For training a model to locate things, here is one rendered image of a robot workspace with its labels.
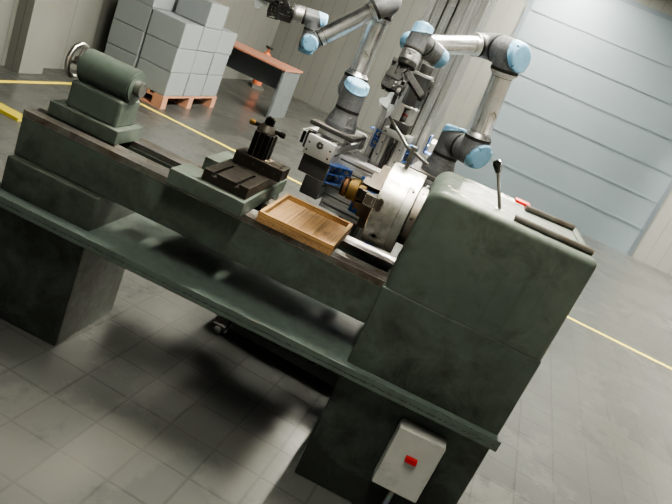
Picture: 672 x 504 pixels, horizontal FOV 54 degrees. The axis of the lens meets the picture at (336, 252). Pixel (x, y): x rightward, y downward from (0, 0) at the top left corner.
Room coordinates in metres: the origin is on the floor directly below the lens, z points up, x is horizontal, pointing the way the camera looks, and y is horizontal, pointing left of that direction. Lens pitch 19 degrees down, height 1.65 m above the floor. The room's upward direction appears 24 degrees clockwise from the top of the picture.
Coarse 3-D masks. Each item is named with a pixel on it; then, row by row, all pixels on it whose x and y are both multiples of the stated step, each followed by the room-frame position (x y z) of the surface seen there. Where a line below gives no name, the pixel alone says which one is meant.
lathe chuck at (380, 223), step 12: (396, 168) 2.31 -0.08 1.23; (408, 168) 2.36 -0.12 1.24; (396, 180) 2.26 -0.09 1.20; (408, 180) 2.28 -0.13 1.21; (384, 192) 2.23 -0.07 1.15; (396, 192) 2.23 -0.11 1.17; (384, 204) 2.21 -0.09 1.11; (396, 204) 2.21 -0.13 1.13; (372, 216) 2.21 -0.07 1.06; (384, 216) 2.21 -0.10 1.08; (372, 228) 2.22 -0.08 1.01; (384, 228) 2.21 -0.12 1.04; (372, 240) 2.26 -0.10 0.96; (384, 240) 2.23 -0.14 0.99
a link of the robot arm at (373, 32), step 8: (392, 16) 3.15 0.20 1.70; (368, 24) 3.14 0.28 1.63; (376, 24) 3.13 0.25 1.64; (384, 24) 3.14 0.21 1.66; (368, 32) 3.13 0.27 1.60; (376, 32) 3.13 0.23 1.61; (360, 40) 3.16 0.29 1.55; (368, 40) 3.13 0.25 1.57; (376, 40) 3.14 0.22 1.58; (360, 48) 3.14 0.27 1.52; (368, 48) 3.13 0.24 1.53; (376, 48) 3.16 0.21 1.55; (360, 56) 3.13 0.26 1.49; (368, 56) 3.13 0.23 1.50; (352, 64) 3.15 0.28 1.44; (360, 64) 3.13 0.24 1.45; (368, 64) 3.15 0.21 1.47; (352, 72) 3.12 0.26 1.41; (360, 72) 3.13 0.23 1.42; (344, 80) 3.13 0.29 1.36
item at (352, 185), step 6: (348, 180) 2.36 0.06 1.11; (354, 180) 2.36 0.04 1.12; (360, 180) 2.38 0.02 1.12; (342, 186) 2.35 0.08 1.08; (348, 186) 2.35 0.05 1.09; (354, 186) 2.34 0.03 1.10; (360, 186) 2.36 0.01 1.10; (366, 186) 2.37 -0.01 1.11; (342, 192) 2.35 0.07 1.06; (348, 192) 2.34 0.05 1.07; (354, 192) 2.34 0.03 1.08; (348, 198) 2.35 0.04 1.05; (354, 198) 2.34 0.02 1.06
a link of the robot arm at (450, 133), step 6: (444, 126) 2.94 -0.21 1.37; (450, 126) 2.90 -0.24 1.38; (456, 126) 2.90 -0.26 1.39; (444, 132) 2.91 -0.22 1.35; (450, 132) 2.89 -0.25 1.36; (456, 132) 2.89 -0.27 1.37; (462, 132) 2.89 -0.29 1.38; (438, 138) 2.94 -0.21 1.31; (444, 138) 2.90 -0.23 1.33; (450, 138) 2.88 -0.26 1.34; (456, 138) 2.86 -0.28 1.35; (438, 144) 2.91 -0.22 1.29; (444, 144) 2.89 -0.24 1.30; (450, 144) 2.86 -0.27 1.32; (438, 150) 2.90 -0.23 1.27; (444, 150) 2.89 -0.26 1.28; (450, 150) 2.86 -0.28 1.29; (450, 156) 2.89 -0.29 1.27
